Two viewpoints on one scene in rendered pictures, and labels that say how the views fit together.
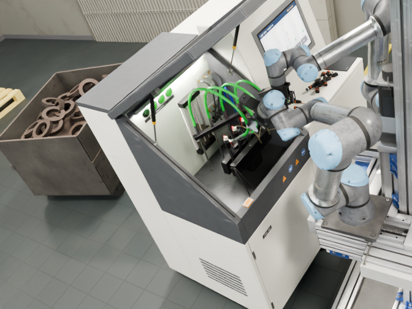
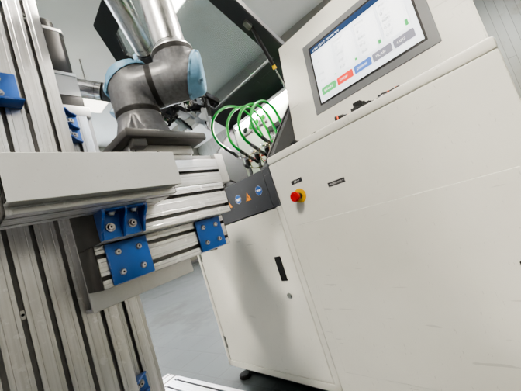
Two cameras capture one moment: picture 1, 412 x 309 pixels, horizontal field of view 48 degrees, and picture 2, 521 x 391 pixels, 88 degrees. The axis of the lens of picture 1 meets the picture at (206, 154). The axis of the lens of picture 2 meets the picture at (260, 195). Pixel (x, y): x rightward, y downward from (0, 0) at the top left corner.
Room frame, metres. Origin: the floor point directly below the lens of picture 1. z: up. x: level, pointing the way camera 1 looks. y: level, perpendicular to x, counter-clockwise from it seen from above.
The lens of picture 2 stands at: (1.71, -1.57, 0.76)
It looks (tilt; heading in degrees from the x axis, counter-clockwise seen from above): 5 degrees up; 82
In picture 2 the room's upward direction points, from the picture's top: 18 degrees counter-clockwise
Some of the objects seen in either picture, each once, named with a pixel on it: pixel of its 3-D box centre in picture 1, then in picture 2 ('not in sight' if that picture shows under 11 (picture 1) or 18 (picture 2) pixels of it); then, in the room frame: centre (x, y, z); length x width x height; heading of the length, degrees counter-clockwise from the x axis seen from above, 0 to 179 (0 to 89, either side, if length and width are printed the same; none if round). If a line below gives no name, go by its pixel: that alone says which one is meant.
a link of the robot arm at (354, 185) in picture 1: (350, 183); not in sight; (1.22, -0.48, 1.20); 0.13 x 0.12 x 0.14; 100
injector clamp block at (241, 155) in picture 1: (248, 154); not in sight; (1.97, -0.22, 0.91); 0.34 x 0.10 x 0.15; 129
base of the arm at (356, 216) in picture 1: (355, 203); not in sight; (1.22, -0.49, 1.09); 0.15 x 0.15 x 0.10
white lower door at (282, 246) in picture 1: (292, 237); (250, 295); (1.70, -0.28, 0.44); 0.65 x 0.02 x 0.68; 129
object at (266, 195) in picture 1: (274, 184); (225, 207); (1.71, -0.27, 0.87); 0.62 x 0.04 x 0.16; 129
